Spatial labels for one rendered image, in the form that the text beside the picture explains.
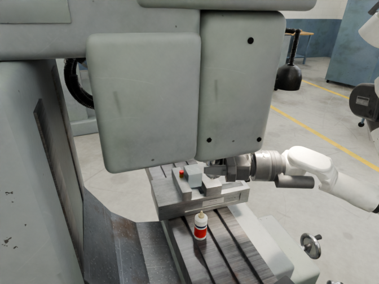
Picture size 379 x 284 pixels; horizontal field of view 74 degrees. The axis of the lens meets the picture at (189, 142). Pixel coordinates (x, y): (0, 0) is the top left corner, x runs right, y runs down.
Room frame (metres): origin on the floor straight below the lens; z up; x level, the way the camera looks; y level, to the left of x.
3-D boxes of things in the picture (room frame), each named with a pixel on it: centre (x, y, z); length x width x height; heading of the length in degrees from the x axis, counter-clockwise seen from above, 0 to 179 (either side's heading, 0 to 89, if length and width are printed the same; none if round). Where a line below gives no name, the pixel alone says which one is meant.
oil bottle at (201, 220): (0.57, -0.04, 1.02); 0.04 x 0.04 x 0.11
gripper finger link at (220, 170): (0.57, -0.07, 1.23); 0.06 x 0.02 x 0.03; 90
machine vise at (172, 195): (0.76, -0.04, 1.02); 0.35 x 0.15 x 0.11; 109
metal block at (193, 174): (0.75, -0.02, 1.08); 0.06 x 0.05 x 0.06; 19
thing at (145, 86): (0.53, 0.11, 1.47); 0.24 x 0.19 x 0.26; 21
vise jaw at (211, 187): (0.76, -0.07, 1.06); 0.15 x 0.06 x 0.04; 19
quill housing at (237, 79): (0.60, -0.07, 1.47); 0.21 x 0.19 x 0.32; 21
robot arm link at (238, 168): (0.60, -0.16, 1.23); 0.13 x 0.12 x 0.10; 0
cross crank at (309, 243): (0.78, -0.54, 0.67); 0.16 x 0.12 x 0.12; 111
